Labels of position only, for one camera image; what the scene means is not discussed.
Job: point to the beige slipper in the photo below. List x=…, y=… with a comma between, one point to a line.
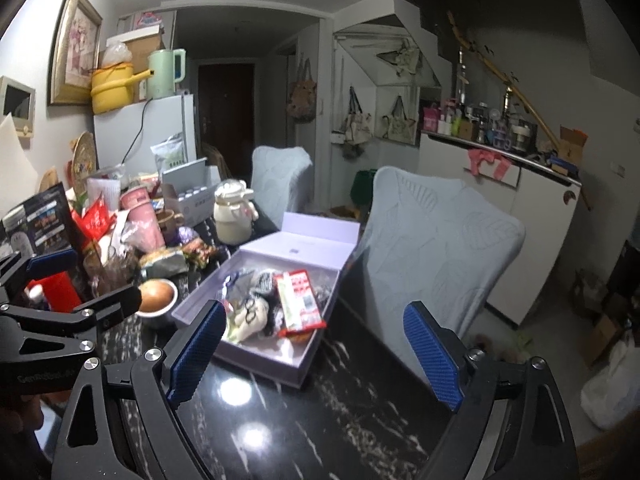
x=515, y=355
x=485, y=344

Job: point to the green gold foil packet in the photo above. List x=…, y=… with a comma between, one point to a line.
x=162, y=262

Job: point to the woven round fan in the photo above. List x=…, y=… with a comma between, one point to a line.
x=84, y=160

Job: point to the white carton of bottles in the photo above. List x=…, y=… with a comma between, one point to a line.
x=192, y=200

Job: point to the row of bottles and jars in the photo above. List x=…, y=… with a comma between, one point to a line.
x=475, y=125

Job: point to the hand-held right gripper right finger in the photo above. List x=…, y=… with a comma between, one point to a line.
x=432, y=357

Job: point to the dark green bag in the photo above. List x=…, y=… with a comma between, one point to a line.
x=362, y=187

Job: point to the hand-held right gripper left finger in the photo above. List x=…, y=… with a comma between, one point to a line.
x=197, y=355

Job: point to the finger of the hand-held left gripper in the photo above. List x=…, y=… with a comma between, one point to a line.
x=52, y=262
x=110, y=302

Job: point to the red white label packet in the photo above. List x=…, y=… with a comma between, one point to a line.
x=300, y=302

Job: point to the purple wrapper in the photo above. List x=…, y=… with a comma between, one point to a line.
x=188, y=236

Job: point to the large cardboard box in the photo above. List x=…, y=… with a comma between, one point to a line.
x=145, y=42

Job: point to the white ribbed basket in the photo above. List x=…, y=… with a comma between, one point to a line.
x=104, y=192

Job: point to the wall intercom panel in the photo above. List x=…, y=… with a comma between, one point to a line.
x=17, y=105

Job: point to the cream ceramic jar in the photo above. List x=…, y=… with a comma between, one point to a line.
x=232, y=217

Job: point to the brown cardboard box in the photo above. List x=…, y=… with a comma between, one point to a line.
x=602, y=337

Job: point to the pale hanging bag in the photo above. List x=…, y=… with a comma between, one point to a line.
x=400, y=60

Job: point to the red container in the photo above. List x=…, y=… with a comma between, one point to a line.
x=57, y=290

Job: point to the small open cardboard box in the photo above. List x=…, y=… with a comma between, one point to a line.
x=572, y=147

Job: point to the beige plush toy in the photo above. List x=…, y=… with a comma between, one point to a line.
x=247, y=322

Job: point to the brown mug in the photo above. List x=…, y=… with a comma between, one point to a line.
x=169, y=224

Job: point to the lavender gift box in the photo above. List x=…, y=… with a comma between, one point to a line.
x=300, y=355

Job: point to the black printed box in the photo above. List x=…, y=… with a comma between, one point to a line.
x=45, y=220

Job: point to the white jar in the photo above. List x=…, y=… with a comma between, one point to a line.
x=22, y=244

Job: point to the white printed tote bag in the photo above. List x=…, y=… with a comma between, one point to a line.
x=357, y=122
x=399, y=122

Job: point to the glass cup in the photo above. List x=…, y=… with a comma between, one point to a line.
x=112, y=272

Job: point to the steel bowl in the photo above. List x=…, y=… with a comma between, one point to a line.
x=157, y=315

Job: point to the white plastic bag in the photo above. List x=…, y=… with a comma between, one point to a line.
x=612, y=390

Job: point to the person's left hand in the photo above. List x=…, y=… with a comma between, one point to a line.
x=20, y=415

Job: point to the light blue covered chair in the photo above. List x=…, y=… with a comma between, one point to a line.
x=440, y=250
x=280, y=180

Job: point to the clear plastic bag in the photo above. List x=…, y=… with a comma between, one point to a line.
x=117, y=55

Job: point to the bamboo handrail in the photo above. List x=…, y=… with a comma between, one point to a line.
x=510, y=85

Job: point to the pink tumbler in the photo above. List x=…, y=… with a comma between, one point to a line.
x=145, y=220

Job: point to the yellow pot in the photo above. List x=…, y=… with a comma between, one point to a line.
x=112, y=92

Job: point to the framed picture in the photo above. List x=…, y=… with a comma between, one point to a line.
x=75, y=45

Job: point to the pink cloth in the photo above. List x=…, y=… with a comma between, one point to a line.
x=487, y=162

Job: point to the pale green electric kettle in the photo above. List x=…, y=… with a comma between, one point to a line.
x=162, y=75

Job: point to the white fridge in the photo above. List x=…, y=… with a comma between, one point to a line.
x=165, y=120

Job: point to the brown tote bag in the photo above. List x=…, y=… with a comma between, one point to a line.
x=301, y=97

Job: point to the orange red snack packet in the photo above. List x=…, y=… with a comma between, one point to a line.
x=297, y=337

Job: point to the colourful snack wrapper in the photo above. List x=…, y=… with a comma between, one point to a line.
x=200, y=254

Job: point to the green white pouch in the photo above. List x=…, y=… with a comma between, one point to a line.
x=167, y=157

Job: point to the dark door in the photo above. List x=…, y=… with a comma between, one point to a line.
x=225, y=110

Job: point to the white cabinet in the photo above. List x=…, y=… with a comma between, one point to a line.
x=540, y=230

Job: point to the brown round ball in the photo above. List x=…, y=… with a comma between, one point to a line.
x=156, y=295

